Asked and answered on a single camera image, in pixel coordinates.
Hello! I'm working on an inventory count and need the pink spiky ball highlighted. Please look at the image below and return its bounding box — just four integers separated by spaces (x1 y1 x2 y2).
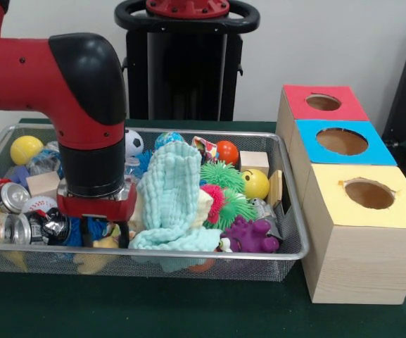
201 184 227 225

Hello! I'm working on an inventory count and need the yellow tennis ball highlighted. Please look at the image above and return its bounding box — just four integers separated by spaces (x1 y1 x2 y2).
9 135 44 166

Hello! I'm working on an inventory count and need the black and white soccer ball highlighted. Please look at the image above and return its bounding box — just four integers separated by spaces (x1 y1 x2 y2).
124 129 144 158

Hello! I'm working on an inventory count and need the large blue spiky ball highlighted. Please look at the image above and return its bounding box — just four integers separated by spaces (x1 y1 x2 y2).
65 215 109 247

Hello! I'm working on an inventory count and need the metal mesh bin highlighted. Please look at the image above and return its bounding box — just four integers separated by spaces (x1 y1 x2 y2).
0 123 311 282

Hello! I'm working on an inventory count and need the yellow duck plush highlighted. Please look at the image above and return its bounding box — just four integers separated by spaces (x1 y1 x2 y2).
74 236 121 275

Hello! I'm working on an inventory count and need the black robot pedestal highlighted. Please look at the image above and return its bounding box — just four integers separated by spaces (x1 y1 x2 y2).
114 0 262 123

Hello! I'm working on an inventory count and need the wooden three-hole box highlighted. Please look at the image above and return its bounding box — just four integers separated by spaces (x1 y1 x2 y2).
275 84 406 306

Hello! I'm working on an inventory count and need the yellow smiley ball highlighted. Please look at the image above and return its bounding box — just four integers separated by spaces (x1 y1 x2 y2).
240 168 270 199

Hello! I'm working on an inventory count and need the cream fleece cloth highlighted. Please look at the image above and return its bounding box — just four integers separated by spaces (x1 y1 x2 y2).
129 193 216 232

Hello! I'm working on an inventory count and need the mint green muslin cloth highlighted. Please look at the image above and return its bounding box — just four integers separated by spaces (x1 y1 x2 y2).
128 142 222 274

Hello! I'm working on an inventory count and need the purple spiky monster toy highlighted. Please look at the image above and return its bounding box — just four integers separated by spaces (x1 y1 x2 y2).
219 215 280 254

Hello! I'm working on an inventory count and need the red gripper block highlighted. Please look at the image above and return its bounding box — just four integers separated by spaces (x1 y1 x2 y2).
56 182 137 249

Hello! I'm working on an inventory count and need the green spiky ball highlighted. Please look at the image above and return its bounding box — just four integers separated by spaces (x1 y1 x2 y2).
199 161 246 193

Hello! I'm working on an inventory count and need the dark green table cloth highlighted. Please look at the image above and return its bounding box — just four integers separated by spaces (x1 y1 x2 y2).
0 118 406 338

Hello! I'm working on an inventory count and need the orange-red smooth ball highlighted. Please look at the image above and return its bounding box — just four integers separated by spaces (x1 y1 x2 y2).
215 139 240 165

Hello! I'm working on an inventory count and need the white baseball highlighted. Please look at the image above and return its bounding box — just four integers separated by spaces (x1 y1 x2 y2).
21 195 58 214

